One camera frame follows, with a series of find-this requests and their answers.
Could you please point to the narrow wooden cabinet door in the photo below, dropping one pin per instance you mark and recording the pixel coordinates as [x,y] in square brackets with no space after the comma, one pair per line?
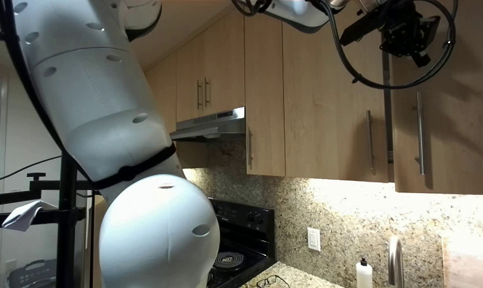
[263,97]

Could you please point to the black stove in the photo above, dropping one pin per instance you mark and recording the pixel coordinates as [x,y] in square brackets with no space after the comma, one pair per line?
[246,244]

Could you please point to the white soap dispenser bottle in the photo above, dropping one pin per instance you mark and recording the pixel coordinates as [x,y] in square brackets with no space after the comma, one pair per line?
[363,274]

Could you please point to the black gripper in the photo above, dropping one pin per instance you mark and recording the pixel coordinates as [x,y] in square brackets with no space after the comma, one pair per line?
[406,33]

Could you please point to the black camera stand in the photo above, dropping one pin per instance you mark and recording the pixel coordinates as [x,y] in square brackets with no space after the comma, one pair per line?
[64,217]

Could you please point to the dark basket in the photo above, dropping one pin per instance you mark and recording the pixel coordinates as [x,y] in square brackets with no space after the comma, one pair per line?
[35,274]

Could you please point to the wooden cabinets above hood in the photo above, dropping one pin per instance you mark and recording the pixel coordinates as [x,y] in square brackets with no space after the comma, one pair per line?
[204,76]

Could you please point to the stainless range hood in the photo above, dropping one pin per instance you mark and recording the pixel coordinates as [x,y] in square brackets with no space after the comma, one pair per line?
[211,127]

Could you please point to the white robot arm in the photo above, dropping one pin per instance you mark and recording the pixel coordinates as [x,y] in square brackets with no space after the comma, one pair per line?
[88,89]

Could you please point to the white wall outlet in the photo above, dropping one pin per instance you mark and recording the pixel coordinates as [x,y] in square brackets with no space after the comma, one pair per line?
[313,239]

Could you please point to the white paper tag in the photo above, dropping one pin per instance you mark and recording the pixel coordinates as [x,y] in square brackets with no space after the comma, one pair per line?
[22,217]

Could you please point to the chrome kitchen faucet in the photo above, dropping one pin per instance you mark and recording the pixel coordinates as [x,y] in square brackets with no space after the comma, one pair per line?
[395,263]

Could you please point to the wooden cutting board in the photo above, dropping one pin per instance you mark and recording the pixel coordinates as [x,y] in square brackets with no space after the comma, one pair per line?
[462,260]

